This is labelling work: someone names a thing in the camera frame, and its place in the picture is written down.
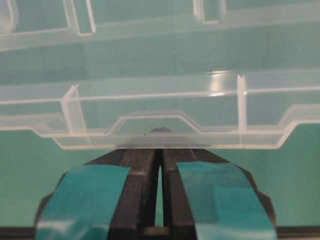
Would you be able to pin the left gripper black right finger teal tape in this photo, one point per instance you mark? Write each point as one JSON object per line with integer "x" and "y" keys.
{"x": 210, "y": 198}

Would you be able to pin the left gripper black left finger teal tape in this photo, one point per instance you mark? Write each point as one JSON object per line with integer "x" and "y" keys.
{"x": 112, "y": 197}

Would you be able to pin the clear plastic box lid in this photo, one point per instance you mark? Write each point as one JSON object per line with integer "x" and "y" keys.
{"x": 160, "y": 87}

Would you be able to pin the green table cloth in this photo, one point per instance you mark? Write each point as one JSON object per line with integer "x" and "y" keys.
{"x": 287, "y": 187}

